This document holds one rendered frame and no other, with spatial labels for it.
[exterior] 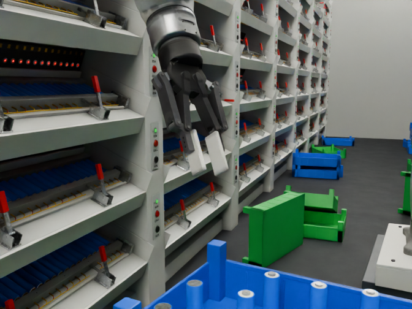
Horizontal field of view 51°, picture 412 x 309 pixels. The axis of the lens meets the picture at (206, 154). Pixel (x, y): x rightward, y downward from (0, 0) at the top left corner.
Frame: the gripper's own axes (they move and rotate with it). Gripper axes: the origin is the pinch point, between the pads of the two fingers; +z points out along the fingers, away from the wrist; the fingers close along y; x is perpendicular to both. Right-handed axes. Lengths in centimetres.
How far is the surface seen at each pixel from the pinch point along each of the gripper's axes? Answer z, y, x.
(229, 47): -66, 71, 45
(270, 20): -106, 130, 60
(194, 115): -33, 41, 44
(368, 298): 25.6, -4.0, -22.1
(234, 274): 19.5, -6.2, -5.8
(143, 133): -20.0, 13.0, 33.3
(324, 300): 24.8, -5.8, -18.0
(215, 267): 18.1, -8.5, -5.1
